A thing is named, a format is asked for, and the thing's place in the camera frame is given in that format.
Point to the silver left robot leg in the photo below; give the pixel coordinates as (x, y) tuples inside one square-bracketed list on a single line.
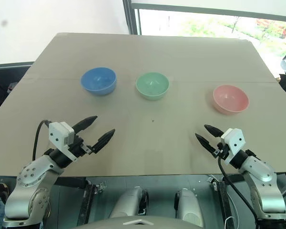
[(131, 201)]

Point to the blue plastic bowl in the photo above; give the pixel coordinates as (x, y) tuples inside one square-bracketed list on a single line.
[(99, 82)]

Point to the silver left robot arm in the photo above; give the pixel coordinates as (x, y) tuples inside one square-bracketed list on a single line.
[(35, 171)]

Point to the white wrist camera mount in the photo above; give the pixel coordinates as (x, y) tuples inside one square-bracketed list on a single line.
[(58, 136), (236, 140)]

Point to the pink-red plastic bowl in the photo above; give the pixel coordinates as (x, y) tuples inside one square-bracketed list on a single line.
[(231, 101)]

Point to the green plastic bowl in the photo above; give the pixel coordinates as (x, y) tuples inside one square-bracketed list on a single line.
[(152, 87)]

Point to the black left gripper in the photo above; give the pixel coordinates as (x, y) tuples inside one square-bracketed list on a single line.
[(77, 149)]

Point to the silver robot leg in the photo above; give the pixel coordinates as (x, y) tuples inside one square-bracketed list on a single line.
[(189, 205), (131, 201)]

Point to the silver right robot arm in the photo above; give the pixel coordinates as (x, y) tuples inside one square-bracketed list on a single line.
[(262, 171)]

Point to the silver right robot leg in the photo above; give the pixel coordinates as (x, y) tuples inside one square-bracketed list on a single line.
[(189, 205)]

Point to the dark side desk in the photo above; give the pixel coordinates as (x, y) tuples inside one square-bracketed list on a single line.
[(4, 76)]

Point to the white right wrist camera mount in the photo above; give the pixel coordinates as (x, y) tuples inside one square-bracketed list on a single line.
[(236, 140)]

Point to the black table frame strut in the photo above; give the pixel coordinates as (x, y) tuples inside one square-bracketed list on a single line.
[(224, 202), (87, 200)]

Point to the beige cardboard table cover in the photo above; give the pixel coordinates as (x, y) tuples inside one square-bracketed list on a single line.
[(143, 133)]

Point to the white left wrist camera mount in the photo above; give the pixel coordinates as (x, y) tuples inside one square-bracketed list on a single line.
[(58, 136)]

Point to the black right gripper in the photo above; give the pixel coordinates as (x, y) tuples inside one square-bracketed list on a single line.
[(222, 151)]

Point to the dark window frame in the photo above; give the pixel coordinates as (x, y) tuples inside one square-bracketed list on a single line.
[(133, 19)]

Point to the grey robot torso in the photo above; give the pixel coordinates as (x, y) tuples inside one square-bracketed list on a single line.
[(143, 223)]

